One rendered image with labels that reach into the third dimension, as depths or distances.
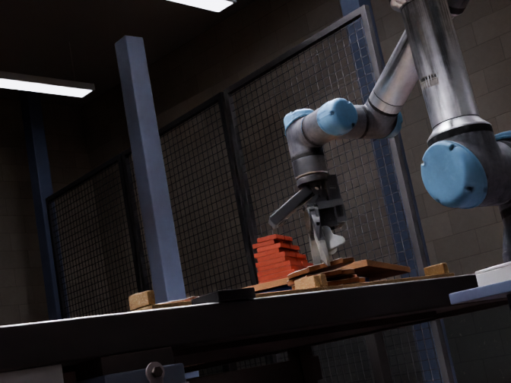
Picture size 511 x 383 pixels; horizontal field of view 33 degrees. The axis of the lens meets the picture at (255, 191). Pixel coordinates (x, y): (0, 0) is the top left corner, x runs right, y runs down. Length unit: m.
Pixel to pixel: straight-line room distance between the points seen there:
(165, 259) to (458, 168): 2.41
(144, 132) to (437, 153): 2.50
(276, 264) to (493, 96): 4.54
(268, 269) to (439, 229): 4.59
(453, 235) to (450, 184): 5.61
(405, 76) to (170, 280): 2.11
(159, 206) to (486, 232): 3.70
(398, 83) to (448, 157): 0.39
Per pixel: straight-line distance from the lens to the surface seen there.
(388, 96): 1.86
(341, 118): 1.80
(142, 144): 3.84
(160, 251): 3.73
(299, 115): 1.90
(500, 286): 1.52
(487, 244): 6.95
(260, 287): 2.43
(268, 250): 2.67
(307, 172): 1.87
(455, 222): 7.09
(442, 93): 1.55
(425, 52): 1.58
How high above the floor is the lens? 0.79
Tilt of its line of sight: 12 degrees up
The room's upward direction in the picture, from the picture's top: 11 degrees counter-clockwise
